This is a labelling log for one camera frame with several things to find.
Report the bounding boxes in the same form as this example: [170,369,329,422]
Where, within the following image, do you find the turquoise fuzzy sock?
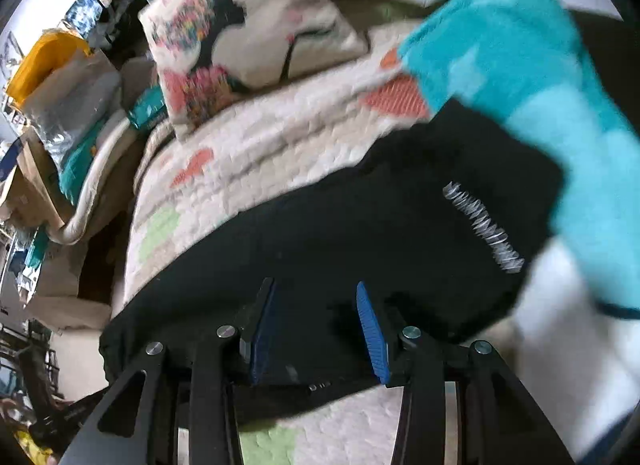
[397,0,640,321]

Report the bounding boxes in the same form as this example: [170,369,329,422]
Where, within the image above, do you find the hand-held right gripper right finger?
[355,282,576,465]

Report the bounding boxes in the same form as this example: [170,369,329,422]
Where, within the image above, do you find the floral printed pillow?
[137,0,371,142]

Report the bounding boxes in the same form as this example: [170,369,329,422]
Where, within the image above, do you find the quilted patterned bedspread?
[110,25,521,465]

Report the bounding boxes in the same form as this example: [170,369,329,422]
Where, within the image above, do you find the brown cardboard box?
[0,130,76,230]

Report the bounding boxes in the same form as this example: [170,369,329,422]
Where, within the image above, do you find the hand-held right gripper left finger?
[59,277,277,465]

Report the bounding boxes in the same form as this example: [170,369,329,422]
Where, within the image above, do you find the clear plastic bag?
[22,52,123,170]

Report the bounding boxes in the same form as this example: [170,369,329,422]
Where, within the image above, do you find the yellow bag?
[6,30,93,110]

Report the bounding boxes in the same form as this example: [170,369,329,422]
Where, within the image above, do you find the teal wipes packet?
[125,86,168,132]

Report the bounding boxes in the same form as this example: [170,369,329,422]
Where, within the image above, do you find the black pants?
[99,97,566,428]

